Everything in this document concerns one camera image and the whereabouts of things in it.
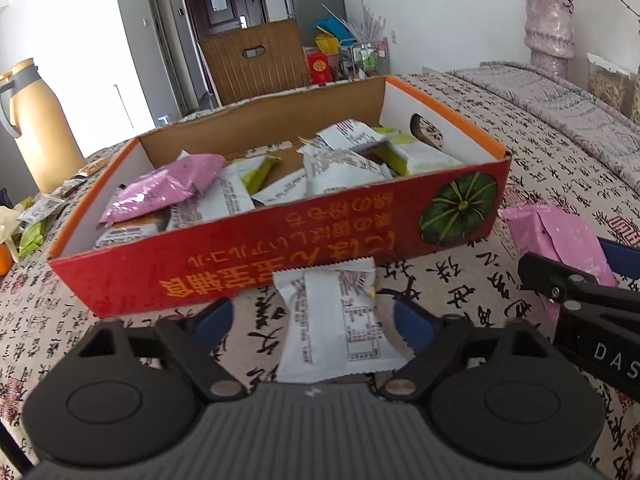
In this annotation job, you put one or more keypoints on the red cardboard box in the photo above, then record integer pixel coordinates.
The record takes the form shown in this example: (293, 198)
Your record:
(300, 230)

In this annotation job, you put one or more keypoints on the clear storage jar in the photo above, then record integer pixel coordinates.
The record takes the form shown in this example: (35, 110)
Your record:
(607, 85)

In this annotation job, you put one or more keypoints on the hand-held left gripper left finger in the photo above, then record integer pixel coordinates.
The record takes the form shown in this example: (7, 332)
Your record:
(212, 322)

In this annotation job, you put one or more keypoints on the white pampas decoration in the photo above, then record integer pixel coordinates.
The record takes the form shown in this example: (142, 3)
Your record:
(375, 20)

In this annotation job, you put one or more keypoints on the pink glitter vase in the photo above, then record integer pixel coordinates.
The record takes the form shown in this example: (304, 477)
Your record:
(550, 30)

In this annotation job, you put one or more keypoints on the pink snack packet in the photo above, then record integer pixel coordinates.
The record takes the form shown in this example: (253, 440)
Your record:
(555, 232)
(165, 185)

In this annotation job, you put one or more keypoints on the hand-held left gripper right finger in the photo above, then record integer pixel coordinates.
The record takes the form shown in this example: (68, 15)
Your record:
(415, 325)

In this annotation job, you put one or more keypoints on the red gift box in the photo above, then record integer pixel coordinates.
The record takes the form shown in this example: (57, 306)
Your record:
(318, 66)

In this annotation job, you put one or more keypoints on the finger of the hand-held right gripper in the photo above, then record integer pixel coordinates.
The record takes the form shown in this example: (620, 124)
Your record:
(622, 252)
(550, 277)

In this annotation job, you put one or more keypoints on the orange fruit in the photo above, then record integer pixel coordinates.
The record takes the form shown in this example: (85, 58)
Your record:
(4, 260)

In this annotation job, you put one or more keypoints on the grey patterned cloth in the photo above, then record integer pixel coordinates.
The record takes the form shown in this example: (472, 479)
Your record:
(550, 110)

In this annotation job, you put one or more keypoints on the yellow thermos jug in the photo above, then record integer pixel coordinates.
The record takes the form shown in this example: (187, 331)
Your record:
(40, 125)

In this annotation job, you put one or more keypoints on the small white sachets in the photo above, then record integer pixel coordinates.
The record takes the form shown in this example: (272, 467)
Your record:
(42, 208)

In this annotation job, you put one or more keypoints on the small brown sachets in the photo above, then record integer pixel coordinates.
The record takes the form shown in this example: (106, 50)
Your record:
(94, 167)

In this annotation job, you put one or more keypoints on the cream cloth flower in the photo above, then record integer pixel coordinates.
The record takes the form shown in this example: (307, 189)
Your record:
(9, 225)

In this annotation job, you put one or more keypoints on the small green packet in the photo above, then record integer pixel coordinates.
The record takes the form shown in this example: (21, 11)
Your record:
(32, 238)

